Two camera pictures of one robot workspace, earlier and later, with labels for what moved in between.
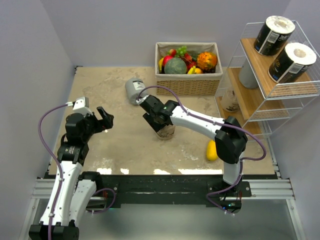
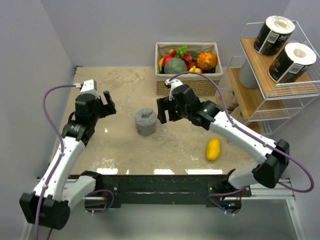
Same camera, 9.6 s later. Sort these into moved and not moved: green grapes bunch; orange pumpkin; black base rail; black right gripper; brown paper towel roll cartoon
Moved: black right gripper; brown paper towel roll cartoon
Not moved: orange pumpkin; black base rail; green grapes bunch
